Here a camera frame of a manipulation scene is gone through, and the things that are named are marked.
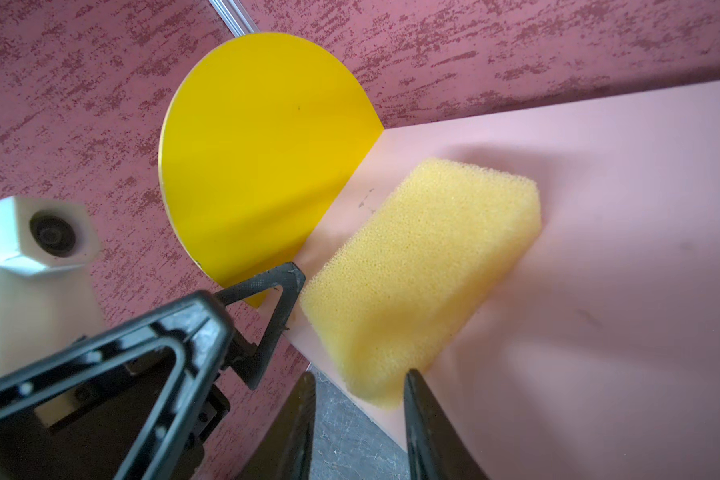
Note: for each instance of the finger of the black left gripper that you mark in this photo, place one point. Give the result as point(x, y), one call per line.
point(249, 360)
point(130, 403)

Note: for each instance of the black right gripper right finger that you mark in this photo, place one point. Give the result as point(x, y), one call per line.
point(435, 451)

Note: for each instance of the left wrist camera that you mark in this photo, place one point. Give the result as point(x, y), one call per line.
point(46, 297)

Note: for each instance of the left rear aluminium corner post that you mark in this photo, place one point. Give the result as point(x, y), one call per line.
point(235, 17)

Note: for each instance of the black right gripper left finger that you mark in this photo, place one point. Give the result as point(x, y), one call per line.
point(285, 452)

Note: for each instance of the pale yellow sponge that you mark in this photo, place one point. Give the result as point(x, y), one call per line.
point(399, 289)

